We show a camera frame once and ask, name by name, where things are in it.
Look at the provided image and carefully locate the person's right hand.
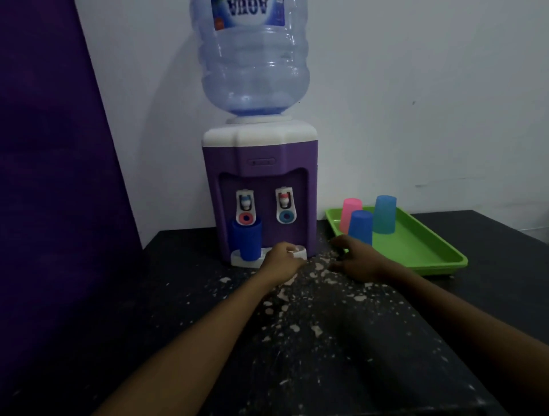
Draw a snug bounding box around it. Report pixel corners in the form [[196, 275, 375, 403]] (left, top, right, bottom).
[[329, 234, 392, 284]]

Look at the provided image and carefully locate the person's left hand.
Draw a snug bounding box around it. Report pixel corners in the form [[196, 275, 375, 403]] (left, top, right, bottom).
[[259, 242, 307, 286]]

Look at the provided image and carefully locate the person's left forearm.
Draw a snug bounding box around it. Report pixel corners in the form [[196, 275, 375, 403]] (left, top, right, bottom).
[[92, 271, 285, 416]]

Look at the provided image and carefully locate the person's right forearm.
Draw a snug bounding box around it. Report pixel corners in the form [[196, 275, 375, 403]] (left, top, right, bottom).
[[377, 262, 549, 416]]

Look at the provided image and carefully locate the dark blue plastic cup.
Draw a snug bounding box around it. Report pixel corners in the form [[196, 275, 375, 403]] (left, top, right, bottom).
[[232, 217, 263, 262]]

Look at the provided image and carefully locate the pink plastic cup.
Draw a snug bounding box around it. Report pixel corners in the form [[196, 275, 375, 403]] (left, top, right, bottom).
[[339, 197, 363, 235]]

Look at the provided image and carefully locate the white drip tray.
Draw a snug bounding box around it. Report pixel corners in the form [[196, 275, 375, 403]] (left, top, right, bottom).
[[230, 245, 308, 269]]

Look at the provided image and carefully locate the teal plastic cup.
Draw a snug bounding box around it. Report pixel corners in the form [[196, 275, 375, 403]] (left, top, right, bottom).
[[372, 195, 397, 235]]

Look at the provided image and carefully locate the purple white water dispenser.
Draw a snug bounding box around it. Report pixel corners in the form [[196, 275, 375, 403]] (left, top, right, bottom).
[[202, 114, 319, 269]]

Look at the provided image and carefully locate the green plastic tray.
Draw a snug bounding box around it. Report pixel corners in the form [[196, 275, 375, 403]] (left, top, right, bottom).
[[325, 207, 469, 276]]

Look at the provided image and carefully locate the clear blue water gallon bottle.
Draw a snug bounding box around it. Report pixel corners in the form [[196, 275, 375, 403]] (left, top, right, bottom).
[[190, 0, 311, 117]]

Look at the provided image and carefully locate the purple panel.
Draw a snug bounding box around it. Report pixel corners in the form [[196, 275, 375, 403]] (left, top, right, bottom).
[[0, 0, 144, 403]]

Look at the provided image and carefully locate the white tap with blue ring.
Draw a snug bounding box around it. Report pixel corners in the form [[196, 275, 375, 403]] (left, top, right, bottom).
[[275, 186, 297, 225]]

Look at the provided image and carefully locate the white tap with pink ring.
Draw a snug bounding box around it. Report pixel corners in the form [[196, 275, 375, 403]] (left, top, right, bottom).
[[235, 189, 256, 226]]

